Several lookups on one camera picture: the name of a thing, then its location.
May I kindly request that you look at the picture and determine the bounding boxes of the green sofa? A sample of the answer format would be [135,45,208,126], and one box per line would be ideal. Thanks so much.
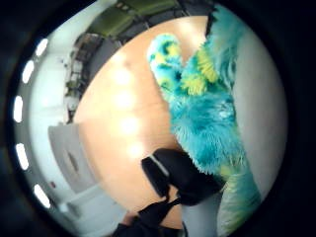
[88,0,181,38]

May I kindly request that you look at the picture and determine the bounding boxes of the grey door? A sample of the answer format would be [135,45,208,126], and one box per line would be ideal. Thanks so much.
[47,122,97,195]

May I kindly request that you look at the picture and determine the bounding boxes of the turquoise yellow fluffy soft toy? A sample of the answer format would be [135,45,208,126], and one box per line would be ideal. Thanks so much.
[146,4,263,237]

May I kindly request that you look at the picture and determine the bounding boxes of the white ceiling lamp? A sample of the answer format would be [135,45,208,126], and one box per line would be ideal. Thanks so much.
[33,184,52,209]
[12,95,25,123]
[35,38,49,57]
[21,59,36,85]
[15,142,31,171]

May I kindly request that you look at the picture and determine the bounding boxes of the cluttered shelf unit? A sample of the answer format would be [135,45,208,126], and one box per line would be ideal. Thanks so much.
[63,33,102,123]

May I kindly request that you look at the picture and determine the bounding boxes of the white desk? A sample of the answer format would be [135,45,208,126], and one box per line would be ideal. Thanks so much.
[58,184,127,233]

